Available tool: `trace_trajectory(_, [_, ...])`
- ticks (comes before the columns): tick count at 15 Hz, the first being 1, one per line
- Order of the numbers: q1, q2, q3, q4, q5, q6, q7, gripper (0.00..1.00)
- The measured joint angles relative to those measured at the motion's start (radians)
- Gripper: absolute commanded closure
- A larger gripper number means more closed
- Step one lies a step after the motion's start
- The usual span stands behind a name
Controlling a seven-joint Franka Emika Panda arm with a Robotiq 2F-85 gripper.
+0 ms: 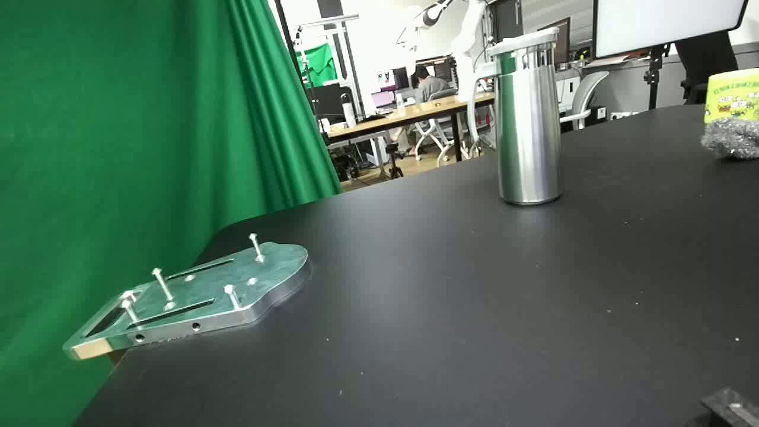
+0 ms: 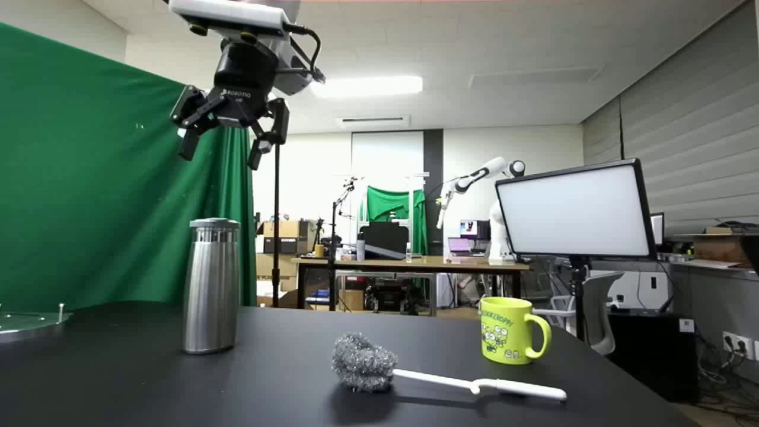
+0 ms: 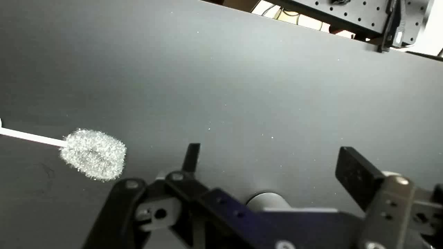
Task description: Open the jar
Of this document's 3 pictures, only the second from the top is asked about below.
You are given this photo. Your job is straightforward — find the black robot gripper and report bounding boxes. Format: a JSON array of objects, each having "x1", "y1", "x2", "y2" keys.
[{"x1": 168, "y1": 40, "x2": 289, "y2": 171}]

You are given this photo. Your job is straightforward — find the ceiling light panel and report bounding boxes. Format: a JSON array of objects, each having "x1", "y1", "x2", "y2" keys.
[{"x1": 314, "y1": 76, "x2": 425, "y2": 99}]

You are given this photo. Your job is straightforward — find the wooden background table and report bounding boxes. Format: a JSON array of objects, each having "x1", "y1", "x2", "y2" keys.
[{"x1": 295, "y1": 256, "x2": 528, "y2": 312}]

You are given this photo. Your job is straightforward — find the black computer tower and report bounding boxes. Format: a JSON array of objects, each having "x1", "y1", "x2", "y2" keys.
[{"x1": 609, "y1": 314, "x2": 700, "y2": 404}]

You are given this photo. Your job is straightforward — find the computer monitor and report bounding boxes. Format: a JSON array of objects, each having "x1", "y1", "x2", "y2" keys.
[{"x1": 495, "y1": 159, "x2": 655, "y2": 258}]

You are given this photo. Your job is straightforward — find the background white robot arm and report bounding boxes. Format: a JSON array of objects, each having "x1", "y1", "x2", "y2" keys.
[{"x1": 436, "y1": 158, "x2": 526, "y2": 266}]

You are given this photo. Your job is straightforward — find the green backdrop curtain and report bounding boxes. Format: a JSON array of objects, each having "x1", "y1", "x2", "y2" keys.
[{"x1": 0, "y1": 24, "x2": 253, "y2": 312}]

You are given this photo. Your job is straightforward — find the grey scrub brush white handle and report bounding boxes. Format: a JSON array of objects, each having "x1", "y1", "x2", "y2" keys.
[{"x1": 333, "y1": 334, "x2": 568, "y2": 402}]

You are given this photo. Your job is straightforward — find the stainless steel jar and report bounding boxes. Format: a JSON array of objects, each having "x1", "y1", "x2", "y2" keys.
[{"x1": 183, "y1": 219, "x2": 240, "y2": 354}]

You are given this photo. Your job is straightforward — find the white office chair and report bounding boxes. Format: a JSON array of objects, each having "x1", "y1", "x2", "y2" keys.
[{"x1": 552, "y1": 271, "x2": 620, "y2": 357}]

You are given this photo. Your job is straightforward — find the metal base plate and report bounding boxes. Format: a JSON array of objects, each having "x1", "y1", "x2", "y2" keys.
[{"x1": 0, "y1": 303, "x2": 72, "y2": 344}]

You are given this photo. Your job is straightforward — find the yellow-green mug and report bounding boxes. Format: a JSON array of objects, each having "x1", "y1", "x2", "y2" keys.
[{"x1": 479, "y1": 296, "x2": 552, "y2": 365}]

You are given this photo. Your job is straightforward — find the small green backdrop screen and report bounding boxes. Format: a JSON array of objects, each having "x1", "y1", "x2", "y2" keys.
[{"x1": 360, "y1": 186, "x2": 429, "y2": 254}]

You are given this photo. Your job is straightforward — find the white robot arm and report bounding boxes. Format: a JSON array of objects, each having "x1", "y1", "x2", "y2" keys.
[{"x1": 163, "y1": 0, "x2": 326, "y2": 169}]

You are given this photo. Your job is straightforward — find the black light stand pole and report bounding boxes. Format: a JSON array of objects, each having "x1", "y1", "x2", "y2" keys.
[{"x1": 271, "y1": 146, "x2": 282, "y2": 308}]

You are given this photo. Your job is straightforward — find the window blinds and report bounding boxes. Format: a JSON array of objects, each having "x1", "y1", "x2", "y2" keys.
[{"x1": 584, "y1": 0, "x2": 759, "y2": 238}]

